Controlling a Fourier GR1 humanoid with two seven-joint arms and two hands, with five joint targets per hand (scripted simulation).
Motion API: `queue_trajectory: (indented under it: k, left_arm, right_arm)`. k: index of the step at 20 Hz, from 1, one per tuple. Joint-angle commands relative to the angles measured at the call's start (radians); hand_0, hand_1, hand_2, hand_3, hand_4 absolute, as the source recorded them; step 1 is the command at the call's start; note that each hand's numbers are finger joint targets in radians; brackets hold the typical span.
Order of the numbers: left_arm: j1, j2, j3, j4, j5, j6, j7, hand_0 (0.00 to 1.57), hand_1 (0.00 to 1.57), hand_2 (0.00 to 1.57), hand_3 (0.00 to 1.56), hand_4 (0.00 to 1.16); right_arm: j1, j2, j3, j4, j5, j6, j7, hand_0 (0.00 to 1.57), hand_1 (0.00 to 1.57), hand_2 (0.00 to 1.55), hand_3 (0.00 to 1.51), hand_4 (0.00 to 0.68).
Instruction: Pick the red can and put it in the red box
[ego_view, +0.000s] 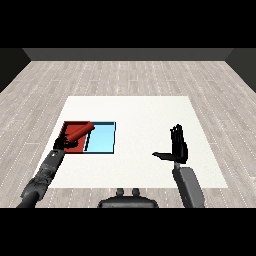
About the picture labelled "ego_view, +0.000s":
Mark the red shallow open box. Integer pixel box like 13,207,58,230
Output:
57,120,92,154

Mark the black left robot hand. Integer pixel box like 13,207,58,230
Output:
53,132,79,151

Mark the light blue shallow open box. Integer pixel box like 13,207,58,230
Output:
82,121,117,155

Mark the dark grey robot body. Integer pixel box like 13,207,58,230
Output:
97,188,160,209

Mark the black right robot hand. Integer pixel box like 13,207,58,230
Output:
152,124,189,165

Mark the red can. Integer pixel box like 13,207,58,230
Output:
67,121,96,142

